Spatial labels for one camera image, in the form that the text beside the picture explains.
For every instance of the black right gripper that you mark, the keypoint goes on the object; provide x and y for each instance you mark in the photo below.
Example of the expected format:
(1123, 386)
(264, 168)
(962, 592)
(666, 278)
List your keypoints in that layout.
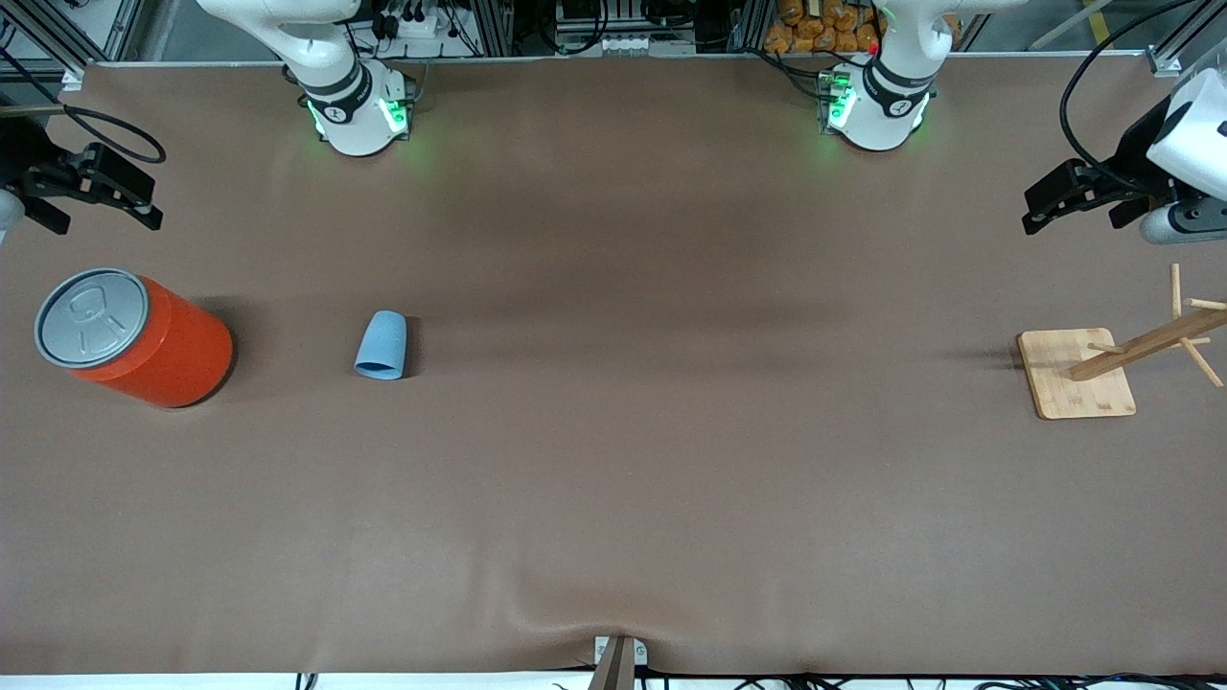
(21, 155)

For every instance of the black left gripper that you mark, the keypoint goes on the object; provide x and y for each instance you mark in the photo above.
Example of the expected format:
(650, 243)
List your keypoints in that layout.
(1137, 151)

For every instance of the light blue plastic cup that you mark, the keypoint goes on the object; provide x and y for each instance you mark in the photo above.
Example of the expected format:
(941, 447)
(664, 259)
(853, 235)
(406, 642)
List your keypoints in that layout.
(381, 345)

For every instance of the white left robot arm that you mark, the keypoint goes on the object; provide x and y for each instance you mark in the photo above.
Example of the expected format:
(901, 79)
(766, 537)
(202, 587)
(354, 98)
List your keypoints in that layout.
(882, 120)

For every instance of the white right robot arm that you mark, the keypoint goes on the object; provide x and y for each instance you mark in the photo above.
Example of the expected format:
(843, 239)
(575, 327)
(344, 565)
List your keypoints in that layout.
(355, 125)

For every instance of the orange can with grey lid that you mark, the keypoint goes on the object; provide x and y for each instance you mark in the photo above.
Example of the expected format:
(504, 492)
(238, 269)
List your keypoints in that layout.
(163, 345)

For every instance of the wooden mug tree stand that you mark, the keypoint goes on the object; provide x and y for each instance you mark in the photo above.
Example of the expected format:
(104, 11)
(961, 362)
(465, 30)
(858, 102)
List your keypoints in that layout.
(1074, 383)

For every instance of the bag of orange snacks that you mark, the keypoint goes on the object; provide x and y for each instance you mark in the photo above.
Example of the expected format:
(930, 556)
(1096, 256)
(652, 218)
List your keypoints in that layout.
(815, 29)

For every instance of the white power strip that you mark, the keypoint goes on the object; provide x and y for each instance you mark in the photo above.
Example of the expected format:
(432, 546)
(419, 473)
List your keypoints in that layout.
(422, 27)

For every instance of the white connector strip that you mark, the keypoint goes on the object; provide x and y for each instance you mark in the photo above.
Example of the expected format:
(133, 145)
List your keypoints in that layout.
(633, 44)

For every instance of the metal table corner bracket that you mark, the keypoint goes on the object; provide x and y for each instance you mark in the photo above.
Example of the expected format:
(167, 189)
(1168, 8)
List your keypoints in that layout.
(73, 79)
(1165, 60)

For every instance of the aluminium extrusion frame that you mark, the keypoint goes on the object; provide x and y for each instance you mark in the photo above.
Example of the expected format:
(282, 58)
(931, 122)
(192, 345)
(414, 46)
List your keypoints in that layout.
(67, 29)

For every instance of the aluminium extrusion post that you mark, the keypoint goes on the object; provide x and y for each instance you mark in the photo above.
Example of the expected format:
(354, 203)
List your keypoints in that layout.
(487, 24)

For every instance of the metal camera post bracket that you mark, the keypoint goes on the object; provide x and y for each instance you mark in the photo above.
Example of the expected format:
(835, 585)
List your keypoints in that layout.
(618, 666)

